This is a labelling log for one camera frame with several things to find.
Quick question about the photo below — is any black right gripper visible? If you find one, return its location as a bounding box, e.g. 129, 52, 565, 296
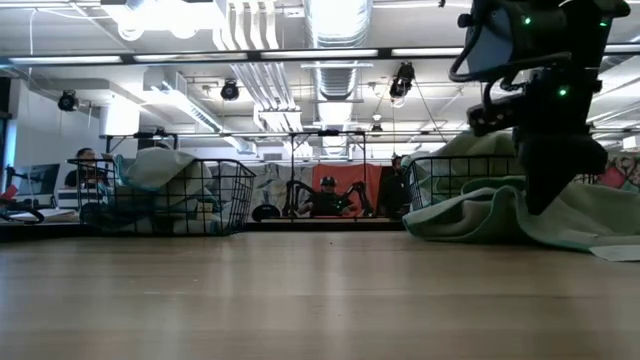
514, 64, 609, 216

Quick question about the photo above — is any black ceiling spotlight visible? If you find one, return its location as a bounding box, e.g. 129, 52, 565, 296
57, 90, 81, 113
219, 79, 241, 102
388, 60, 417, 100

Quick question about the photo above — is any white ceiling duct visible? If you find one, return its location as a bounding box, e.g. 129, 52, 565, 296
142, 67, 256, 154

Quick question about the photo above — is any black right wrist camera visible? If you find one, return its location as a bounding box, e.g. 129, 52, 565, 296
466, 91, 532, 138

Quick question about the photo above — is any black wire basket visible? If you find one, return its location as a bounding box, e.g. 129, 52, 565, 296
403, 154, 529, 212
66, 157, 257, 237

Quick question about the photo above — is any blue and green cloth pile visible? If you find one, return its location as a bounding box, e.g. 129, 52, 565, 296
402, 174, 640, 262

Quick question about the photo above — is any colourful patterned backdrop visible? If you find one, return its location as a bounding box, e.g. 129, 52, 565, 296
597, 152, 640, 194

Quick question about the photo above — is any grey patterned cloth backdrop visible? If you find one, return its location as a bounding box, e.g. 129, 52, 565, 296
247, 162, 315, 217

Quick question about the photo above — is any black round background object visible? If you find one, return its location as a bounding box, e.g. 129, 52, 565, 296
251, 203, 282, 223

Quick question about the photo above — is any orange cloth backdrop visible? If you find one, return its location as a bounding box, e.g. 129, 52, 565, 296
312, 163, 384, 219

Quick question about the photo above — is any black computer monitor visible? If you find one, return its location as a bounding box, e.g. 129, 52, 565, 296
14, 163, 61, 197

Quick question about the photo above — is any person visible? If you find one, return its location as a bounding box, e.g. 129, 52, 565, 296
378, 154, 412, 220
63, 147, 110, 190
299, 175, 361, 217

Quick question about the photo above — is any silver ventilation duct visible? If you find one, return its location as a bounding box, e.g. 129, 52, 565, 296
303, 0, 374, 156

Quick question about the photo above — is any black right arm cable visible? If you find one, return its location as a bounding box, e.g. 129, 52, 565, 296
448, 19, 571, 101

